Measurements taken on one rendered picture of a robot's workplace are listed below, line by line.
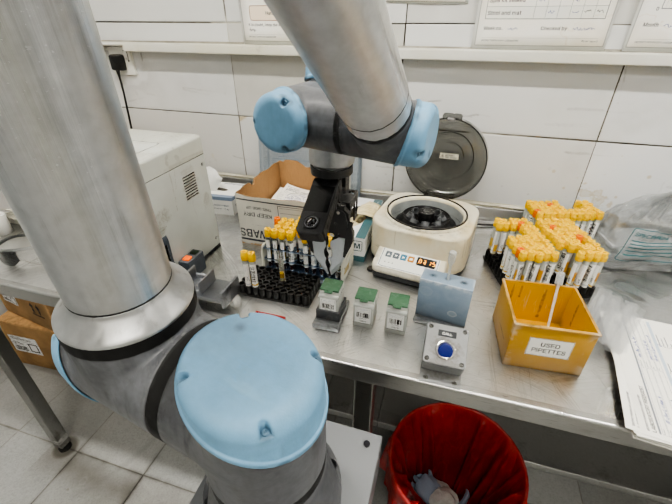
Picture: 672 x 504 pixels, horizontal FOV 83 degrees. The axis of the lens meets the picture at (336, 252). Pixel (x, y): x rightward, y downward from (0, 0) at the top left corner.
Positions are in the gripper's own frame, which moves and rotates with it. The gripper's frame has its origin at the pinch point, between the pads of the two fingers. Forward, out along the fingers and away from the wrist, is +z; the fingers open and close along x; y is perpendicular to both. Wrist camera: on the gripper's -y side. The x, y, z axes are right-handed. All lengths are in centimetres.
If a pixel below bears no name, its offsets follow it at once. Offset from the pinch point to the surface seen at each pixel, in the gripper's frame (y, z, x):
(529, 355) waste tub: -2.1, 9.5, -37.2
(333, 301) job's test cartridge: -1.0, 6.5, -1.1
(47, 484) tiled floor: -18, 100, 100
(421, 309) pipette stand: 5.9, 10.2, -17.9
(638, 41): 57, -36, -56
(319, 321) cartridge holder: -2.3, 11.3, 1.5
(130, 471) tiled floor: -6, 100, 75
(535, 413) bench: -10.5, 13.9, -38.1
